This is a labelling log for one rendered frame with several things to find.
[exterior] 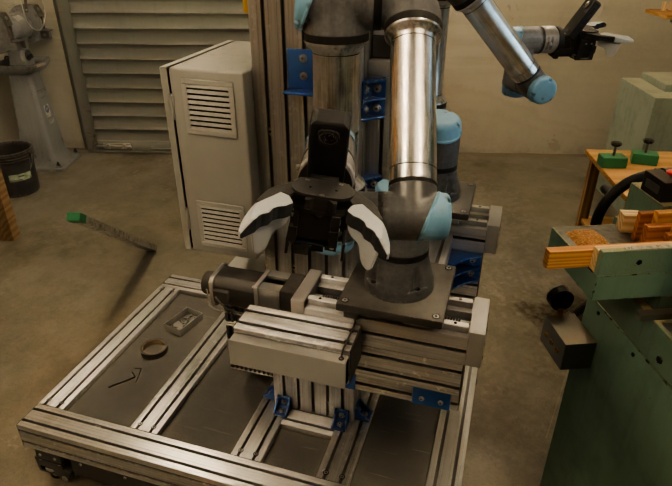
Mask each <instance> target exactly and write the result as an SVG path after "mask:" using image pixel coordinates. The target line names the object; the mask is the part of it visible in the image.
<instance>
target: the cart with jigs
mask: <svg viewBox="0 0 672 486"><path fill-rule="evenodd" d="M643 142H644V143H646V147H645V150H639V149H632V150H616V149H617V147H620V146H622V143H621V142H620V141H612V142H611V145H612V146H614V149H613V150H595V149H586V151H585V154H586V156H587V157H588V158H589V159H590V160H589V165H588V169H587V173H586V177H585V182H584V186H583V191H582V195H581V200H580V204H579V208H578V213H577V217H576V222H575V226H586V225H590V222H591V218H592V216H589V213H590V209H591V205H592V200H593V196H594V192H595V188H596V184H597V179H598V175H599V171H600V172H601V173H602V175H603V176H604V177H605V178H606V179H607V181H608V182H609V183H610V184H611V185H612V187H613V186H615V185H616V184H617V183H618V182H620V181H621V180H623V179H625V178H626V177H628V176H630V175H633V174H635V173H638V172H641V171H645V170H650V169H654V168H668V167H672V152H669V151H648V147H649V144H652V143H654V142H655V141H654V140H653V139H652V138H645V139H643ZM628 192H629V189H628V190H626V191H625V192H623V193H622V194H621V195H620V196H621V197H622V199H623V200H624V201H625V203H626V199H627V196H628ZM613 219H614V217H605V216H604V218H603V221H602V225H606V224H612V223H613Z"/></svg>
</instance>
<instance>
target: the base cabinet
mask: <svg viewBox="0 0 672 486"><path fill-rule="evenodd" d="M581 323H582V324H583V325H584V327H585V328H586V329H587V330H588V332H589V333H590V334H591V336H592V337H593V338H594V339H595V341H596V342H597V345H596V349H595V353H594V356H593V360H592V364H591V367H590V368H582V369H569V373H568V377H567V381H566V385H565V389H564V393H563V397H562V401H561V405H560V408H559V412H558V416H557V420H556V424H555V428H554V432H553V436H552V440H551V444H550V448H549V452H548V456H547V460H546V463H545V467H544V471H543V475H542V479H541V483H540V485H541V486H672V387H671V386H670V385H669V384H668V383H667V382H666V380H665V379H664V378H663V377H662V376H661V375H660V373H659V372H658V371H657V370H656V369H655V368H654V366H653V365H652V364H651V363H650V362H649V361H648V359H647V358H646V357H645V356H644V355H643V354H642V352H641V351H640V350H639V349H638V348H637V347H636V345H635V344H634V343H633V342H632V341H631V340H630V339H629V337H628V336H627V335H626V334H625V333H624V332H623V330H622V329H621V328H620V327H619V326H618V325H617V323H616V322H615V321H614V320H613V319H612V318H611V316H610V315H609V314H608V313H607V312H606V311H605V309H604V308H603V307H602V306H601V305H600V304H599V303H598V301H597V300H594V301H591V300H590V299H589V298H588V299H587V302H586V306H585V310H584V314H583V318H582V322H581Z"/></svg>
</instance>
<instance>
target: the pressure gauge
mask: <svg viewBox="0 0 672 486"><path fill-rule="evenodd" d="M546 300H547V302H548V303H549V304H550V306H551V307H552V308H553V309H554V310H557V314H556V315H558V316H563V313H564V310H565V309H567V308H569V307H570V306H571V305H572V303H573V301H574V296H573V294H572V293H571V292H570V290H569V289H568V287H566V286H564V285H557V286H554V287H552V288H551V289H550V290H549V291H548V293H547V295H546Z"/></svg>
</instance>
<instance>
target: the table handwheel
mask: <svg viewBox="0 0 672 486"><path fill-rule="evenodd" d="M644 173H645V171H641V172H638V173H635V174H633V175H630V176H628V177H626V178H625V179H623V180H621V181H620V182H618V183H617V184H616V185H615V186H613V187H612V188H611V189H610V190H609V191H608V192H607V193H606V194H605V195H604V196H603V198H602V199H601V200H600V202H599V203H598V205H597V206H596V208H595V210H594V213H593V215H592V218H591V222H590V225H602V221H603V218H604V216H605V214H606V212H607V210H608V208H609V207H610V205H611V204H612V203H613V202H614V201H615V200H616V199H617V198H618V197H619V196H620V195H621V194H622V193H623V192H625V191H626V190H628V189H629V188H630V184H631V183H632V182H642V181H643V177H644Z"/></svg>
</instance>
